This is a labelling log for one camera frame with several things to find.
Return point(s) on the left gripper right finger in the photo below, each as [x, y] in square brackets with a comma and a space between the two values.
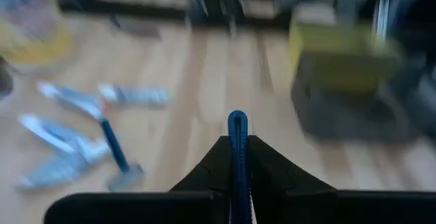
[269, 176]

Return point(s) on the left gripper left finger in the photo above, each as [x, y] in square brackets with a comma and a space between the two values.
[214, 176]

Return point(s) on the dark smoke plastic bin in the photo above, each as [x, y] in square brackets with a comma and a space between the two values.
[340, 115]

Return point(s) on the yellow plastic bin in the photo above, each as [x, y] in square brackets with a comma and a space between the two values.
[340, 64]

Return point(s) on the Lysol wipes canister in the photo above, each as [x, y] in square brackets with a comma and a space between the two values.
[34, 43]

